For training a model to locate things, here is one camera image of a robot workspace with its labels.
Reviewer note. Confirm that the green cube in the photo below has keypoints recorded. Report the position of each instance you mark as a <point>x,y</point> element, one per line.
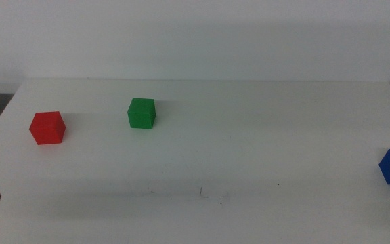
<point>141,113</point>

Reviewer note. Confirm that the red cube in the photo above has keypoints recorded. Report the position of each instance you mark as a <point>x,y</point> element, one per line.
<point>47,128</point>

